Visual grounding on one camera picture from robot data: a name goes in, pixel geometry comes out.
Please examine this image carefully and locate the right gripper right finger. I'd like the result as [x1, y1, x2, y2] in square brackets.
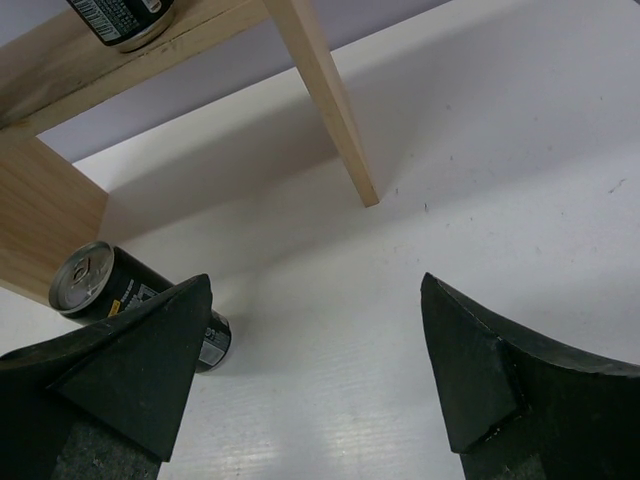
[421, 274, 639, 479]

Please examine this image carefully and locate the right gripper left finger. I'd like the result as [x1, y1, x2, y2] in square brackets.
[1, 274, 212, 479]

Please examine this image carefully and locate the black can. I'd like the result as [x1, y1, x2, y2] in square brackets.
[48, 240, 234, 375]
[67, 0, 175, 53]

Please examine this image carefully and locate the wooden two-tier shelf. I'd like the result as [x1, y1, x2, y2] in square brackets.
[0, 0, 380, 307]

